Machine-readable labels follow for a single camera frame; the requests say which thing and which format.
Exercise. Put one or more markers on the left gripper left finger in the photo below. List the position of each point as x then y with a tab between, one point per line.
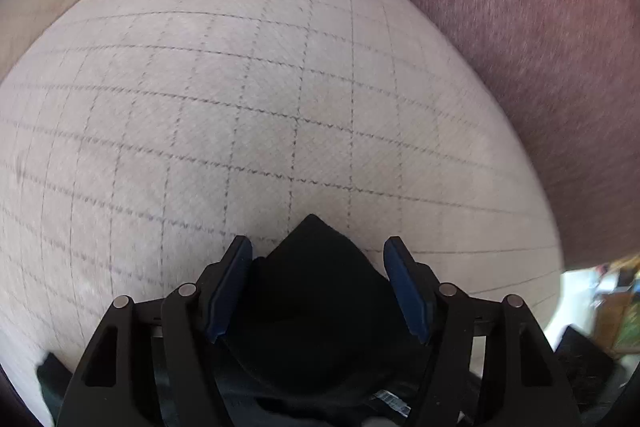
114	382

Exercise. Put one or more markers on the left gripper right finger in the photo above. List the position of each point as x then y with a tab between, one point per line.
483	363

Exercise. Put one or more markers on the black pants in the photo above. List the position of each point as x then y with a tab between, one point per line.
316	338

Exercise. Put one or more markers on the red side cushion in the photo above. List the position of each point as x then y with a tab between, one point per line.
566	73

